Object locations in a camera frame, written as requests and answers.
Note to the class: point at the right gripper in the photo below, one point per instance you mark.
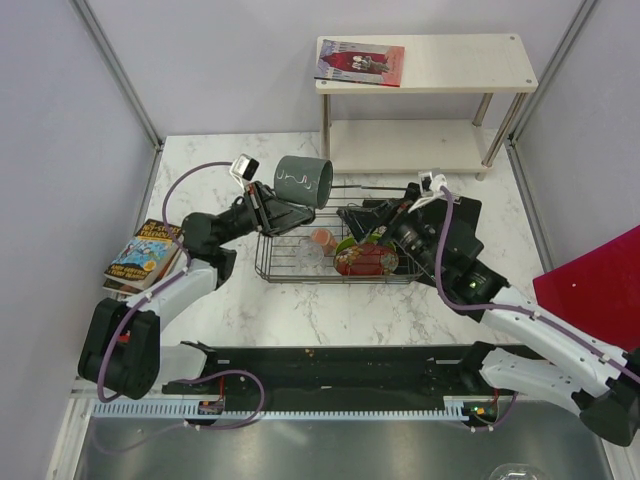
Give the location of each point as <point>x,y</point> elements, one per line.
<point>364,221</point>

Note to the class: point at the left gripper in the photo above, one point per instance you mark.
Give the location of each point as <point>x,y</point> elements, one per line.
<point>271,214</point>

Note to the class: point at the pink ceramic mug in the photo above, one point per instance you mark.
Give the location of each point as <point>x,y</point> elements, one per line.
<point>325,239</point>

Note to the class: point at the dark grey mug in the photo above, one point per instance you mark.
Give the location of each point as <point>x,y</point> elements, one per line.
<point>304,181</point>

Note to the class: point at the clear plastic glass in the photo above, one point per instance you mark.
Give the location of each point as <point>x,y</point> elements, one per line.
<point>310,257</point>

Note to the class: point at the black wire dish rack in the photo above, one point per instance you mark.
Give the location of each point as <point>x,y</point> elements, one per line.
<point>275,259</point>

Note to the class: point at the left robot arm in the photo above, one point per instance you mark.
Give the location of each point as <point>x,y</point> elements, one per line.
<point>122,351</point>

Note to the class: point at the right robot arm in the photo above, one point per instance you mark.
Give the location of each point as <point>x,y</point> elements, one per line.
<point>594,380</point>

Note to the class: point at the green plate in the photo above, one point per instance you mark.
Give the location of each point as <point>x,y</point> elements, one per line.
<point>348,247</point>

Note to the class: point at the red floral plate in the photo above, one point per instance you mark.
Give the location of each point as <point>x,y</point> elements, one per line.
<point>366,260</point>

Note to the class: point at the black clipboard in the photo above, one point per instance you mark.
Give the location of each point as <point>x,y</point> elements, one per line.
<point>462,246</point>

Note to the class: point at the treehouse paperback book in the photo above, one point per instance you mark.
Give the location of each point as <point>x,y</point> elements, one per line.
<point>145,255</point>

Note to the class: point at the red book on shelf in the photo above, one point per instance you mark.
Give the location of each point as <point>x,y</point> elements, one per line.
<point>361,63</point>

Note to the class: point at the white two-tier shelf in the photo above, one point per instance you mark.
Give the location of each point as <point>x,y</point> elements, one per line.
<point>458,98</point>

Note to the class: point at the red folder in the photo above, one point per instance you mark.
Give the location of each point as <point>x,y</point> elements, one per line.
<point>598,292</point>

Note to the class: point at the glass bowl at edge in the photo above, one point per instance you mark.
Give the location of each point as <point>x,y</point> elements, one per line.
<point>517,471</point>

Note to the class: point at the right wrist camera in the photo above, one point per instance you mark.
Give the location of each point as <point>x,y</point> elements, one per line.
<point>432,181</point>

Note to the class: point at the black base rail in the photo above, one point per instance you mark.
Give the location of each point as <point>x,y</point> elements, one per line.
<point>336,378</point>

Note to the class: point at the left aluminium frame post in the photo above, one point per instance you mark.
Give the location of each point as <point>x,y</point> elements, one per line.
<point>109,56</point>

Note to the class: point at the aluminium frame post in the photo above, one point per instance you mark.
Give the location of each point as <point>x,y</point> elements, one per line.
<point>109,56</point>
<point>571,35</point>

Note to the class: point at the right aluminium frame post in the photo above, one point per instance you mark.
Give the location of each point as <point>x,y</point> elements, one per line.
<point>571,35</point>

